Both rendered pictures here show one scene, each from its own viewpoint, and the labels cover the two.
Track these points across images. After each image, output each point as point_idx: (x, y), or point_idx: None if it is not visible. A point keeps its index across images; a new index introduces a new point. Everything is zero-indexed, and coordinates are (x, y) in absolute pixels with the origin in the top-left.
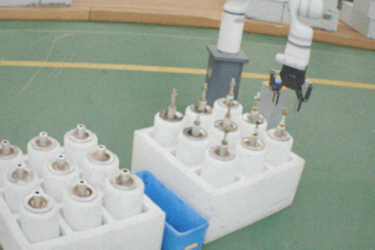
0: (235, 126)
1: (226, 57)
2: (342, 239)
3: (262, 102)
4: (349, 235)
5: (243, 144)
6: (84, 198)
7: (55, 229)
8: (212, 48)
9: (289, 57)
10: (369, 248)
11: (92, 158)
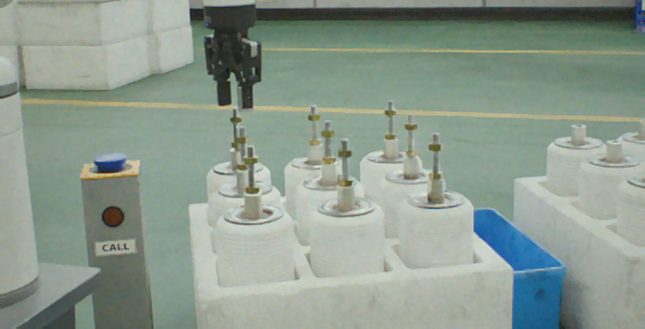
0: (311, 179)
1: (54, 265)
2: (187, 258)
3: (143, 222)
4: (167, 259)
5: (336, 161)
6: None
7: None
8: (26, 308)
9: None
10: (164, 243)
11: (630, 157)
